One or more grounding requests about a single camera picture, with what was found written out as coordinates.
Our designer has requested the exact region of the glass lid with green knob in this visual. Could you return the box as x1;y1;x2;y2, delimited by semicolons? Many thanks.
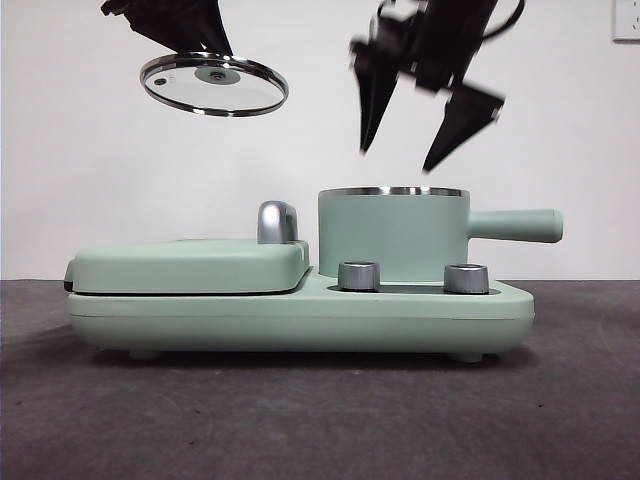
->
139;51;290;119

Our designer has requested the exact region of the silver control knob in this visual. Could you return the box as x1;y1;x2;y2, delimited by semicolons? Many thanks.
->
337;260;381;291
443;263;489;295

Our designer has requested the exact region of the mint green breakfast machine base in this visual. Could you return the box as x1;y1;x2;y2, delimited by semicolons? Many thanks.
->
67;266;536;362

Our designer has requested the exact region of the right arm sleeved black cable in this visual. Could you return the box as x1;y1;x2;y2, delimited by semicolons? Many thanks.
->
482;0;526;40

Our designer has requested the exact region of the mint green pot with handle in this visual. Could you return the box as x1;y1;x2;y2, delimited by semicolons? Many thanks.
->
317;185;565;281

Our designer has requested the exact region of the white wall socket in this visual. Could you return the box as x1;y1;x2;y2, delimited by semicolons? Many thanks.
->
612;0;640;44

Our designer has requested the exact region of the green griddle lid chrome handle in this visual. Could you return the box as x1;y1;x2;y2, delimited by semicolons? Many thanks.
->
63;200;312;296

